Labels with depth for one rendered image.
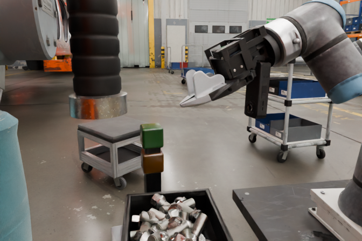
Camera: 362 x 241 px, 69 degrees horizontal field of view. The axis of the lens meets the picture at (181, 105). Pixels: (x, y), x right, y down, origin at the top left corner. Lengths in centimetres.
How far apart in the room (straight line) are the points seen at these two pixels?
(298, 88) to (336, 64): 142
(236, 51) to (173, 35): 1136
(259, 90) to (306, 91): 153
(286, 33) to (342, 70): 13
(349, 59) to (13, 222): 57
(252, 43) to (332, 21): 17
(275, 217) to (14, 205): 76
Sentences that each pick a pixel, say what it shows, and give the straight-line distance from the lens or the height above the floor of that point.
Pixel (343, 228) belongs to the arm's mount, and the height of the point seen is 34.
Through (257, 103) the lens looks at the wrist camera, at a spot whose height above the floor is 70.
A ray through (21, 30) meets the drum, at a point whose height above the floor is 82.
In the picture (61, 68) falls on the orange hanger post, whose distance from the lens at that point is 408.
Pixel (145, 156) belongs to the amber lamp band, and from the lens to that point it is 50.
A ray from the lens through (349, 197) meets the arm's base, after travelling 87.
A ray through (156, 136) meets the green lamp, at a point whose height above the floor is 64.
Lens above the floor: 80
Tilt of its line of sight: 12 degrees down
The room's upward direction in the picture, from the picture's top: straight up
